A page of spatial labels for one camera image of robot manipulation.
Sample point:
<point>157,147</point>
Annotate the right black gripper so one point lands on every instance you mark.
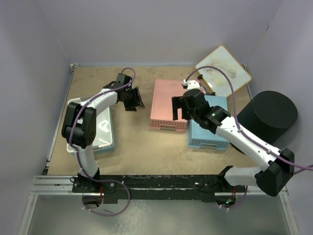
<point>179,102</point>

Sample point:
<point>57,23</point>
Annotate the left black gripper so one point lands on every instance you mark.
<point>136,101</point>

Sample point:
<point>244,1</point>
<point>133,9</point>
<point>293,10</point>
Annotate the pink perforated basket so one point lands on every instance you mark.
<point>161,116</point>

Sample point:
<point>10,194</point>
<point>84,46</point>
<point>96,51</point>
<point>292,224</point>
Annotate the large black bucket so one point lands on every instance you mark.
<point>269,115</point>

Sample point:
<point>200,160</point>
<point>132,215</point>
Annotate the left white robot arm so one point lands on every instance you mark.
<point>79,126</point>

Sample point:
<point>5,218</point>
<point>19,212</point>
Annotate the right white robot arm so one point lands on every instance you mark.
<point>274,168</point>

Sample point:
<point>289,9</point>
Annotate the pink-capped glitter bottle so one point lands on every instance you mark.
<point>203,89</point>

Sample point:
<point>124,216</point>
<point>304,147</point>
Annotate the yellow-framed whiteboard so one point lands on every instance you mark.
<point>222,72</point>

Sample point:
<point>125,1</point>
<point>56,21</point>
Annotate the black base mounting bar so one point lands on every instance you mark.
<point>153,187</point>

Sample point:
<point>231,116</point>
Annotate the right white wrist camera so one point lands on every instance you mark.
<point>191,84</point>

